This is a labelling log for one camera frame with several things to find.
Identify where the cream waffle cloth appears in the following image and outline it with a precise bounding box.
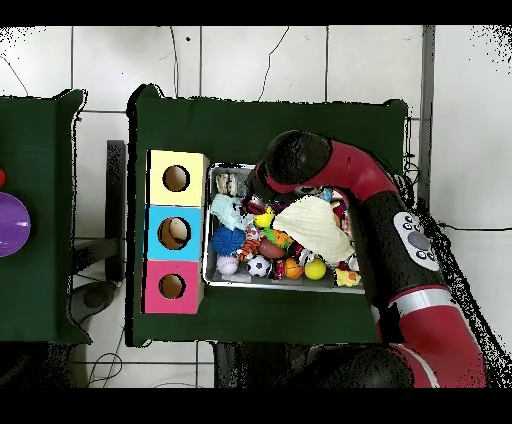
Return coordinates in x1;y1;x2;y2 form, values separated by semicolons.
272;195;356;265

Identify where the wooden box with three holes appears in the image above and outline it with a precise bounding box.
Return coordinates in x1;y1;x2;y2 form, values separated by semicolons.
141;149;210;315

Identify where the yellow smiley face ball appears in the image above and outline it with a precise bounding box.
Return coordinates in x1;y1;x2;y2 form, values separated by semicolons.
253;211;276;230

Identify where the light blue waffle cloth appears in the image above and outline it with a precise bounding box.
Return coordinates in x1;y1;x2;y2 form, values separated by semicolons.
210;194;250;231

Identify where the blue spiky rubber ball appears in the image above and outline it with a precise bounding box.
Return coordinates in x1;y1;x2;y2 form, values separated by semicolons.
210;224;246;257

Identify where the striped tiger plush toy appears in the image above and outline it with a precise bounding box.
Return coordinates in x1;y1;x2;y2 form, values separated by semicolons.
236;238;263;262

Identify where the small brown football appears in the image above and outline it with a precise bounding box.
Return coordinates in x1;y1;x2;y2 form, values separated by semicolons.
257;238;287;260

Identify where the small soccer ball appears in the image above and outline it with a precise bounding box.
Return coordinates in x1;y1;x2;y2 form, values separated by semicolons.
246;254;273;278

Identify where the small white baseball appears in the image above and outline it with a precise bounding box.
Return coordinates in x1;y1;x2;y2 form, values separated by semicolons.
216;254;240;276

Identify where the small orange basketball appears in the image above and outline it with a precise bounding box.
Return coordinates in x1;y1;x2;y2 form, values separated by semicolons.
283;257;305;280

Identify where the dark green table cloth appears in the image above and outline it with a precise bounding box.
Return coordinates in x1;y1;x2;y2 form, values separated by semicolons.
126;84;409;347
0;89;92;346

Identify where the plain yellow ball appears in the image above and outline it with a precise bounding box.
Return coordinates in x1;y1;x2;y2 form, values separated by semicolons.
304;257;328;281

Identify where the black upright panel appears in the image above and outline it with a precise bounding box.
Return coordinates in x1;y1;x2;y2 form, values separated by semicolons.
106;139;128;281

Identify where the dark grey floor base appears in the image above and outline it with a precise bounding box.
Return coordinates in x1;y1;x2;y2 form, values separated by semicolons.
69;279;117;325

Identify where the purple plastic bowl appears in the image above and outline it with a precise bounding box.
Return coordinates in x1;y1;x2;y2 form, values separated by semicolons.
0;191;32;258

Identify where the shallow wire mesh bin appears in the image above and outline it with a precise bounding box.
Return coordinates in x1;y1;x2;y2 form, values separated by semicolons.
202;162;367;295

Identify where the black cable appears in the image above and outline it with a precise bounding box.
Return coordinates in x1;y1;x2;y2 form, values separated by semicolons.
437;222;512;233

